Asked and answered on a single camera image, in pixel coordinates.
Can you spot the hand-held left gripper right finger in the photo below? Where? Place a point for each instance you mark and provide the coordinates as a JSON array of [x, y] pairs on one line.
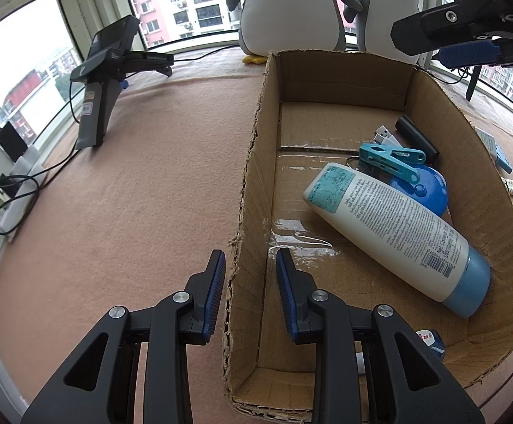
[[285, 291]]

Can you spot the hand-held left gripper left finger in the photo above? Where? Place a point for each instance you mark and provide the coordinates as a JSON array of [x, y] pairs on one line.
[[215, 291]]

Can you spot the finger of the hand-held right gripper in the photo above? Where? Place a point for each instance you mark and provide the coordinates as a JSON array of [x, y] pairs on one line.
[[468, 54], [424, 26]]

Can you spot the black cylinder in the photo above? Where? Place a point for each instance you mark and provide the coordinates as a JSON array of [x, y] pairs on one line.
[[417, 137]]

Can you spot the brown cardboard box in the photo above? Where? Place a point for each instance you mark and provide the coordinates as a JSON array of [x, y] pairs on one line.
[[340, 75]]

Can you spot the white usb connector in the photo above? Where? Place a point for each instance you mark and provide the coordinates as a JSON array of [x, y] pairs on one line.
[[384, 133]]

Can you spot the white lotion bottle blue cap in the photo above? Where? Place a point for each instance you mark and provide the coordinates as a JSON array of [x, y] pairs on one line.
[[393, 234]]

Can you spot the teal clothespin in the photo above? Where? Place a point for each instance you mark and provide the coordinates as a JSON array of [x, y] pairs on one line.
[[388, 159]]

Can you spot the blue round case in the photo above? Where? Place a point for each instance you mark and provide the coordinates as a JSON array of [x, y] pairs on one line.
[[433, 190]]

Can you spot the small blue bottle white cap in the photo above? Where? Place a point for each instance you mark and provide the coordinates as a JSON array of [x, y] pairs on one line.
[[435, 346]]

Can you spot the black tripod stand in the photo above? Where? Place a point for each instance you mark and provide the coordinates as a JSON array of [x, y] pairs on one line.
[[473, 81]]

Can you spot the small plush penguin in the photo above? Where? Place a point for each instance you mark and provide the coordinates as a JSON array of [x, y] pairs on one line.
[[384, 13]]

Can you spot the blue phone holder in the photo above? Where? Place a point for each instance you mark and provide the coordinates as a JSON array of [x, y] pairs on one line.
[[503, 161]]

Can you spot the pink blanket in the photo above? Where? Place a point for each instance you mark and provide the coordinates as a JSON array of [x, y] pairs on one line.
[[128, 185]]

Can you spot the large plush penguin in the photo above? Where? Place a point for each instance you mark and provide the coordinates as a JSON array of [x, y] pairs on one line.
[[287, 9]]

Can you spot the white power strip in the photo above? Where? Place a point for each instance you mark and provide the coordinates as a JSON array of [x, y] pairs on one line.
[[22, 172]]

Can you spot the black charger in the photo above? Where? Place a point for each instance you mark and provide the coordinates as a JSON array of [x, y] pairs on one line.
[[11, 141]]

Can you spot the black device on stand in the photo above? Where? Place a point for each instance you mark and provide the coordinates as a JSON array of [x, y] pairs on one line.
[[102, 62]]

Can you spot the white window frame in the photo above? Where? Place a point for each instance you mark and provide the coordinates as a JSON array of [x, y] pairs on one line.
[[93, 4]]

